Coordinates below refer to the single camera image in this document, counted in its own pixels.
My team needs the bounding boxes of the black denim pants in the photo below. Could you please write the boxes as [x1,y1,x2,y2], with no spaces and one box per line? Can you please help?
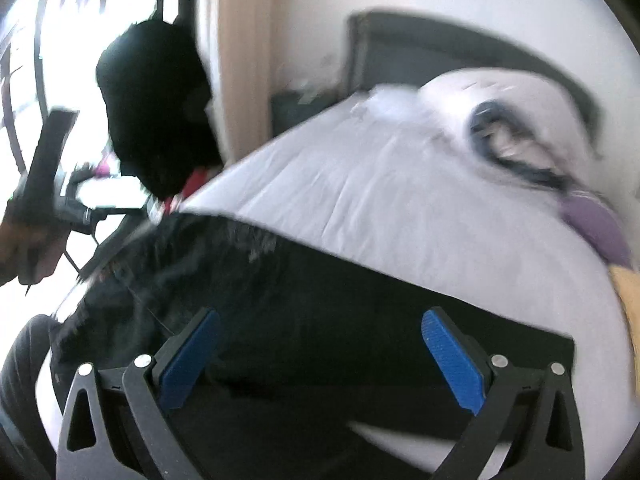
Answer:
[51,214,575,479]

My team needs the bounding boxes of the person's left hand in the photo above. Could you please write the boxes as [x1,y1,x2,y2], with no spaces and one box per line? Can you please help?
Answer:
[1,200,70,286]

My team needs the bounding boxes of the red white garment steamer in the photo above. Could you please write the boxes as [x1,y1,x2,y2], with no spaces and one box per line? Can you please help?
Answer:
[148,167,218,224]

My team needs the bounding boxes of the black hanging coat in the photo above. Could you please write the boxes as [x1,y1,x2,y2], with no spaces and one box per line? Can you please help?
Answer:
[96,20,222,200]

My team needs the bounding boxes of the yellow cushion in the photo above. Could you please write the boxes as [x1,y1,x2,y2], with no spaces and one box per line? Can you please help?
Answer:
[608,266,640,393]

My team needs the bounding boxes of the purple cushion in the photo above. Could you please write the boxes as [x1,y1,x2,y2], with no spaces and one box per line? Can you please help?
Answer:
[560,191,634,269]

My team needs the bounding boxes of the white bed sheet mattress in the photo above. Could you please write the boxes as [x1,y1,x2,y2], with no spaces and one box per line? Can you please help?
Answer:
[36,96,639,479]

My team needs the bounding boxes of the dark grey nightstand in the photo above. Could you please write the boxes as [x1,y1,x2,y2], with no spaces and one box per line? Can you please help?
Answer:
[270,87,345,138]

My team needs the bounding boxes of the rolled white grey duvet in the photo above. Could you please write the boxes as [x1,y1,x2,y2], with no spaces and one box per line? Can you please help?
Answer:
[419,68,591,191]

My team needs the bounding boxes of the beige curtain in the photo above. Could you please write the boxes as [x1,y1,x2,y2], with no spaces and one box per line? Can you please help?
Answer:
[195,0,274,165]

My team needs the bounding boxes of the white pillow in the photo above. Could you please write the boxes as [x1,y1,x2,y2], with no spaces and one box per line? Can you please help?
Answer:
[352,84,436,126]

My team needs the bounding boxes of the dark grey headboard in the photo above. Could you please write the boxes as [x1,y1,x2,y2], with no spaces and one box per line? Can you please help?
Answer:
[341,10,601,144]

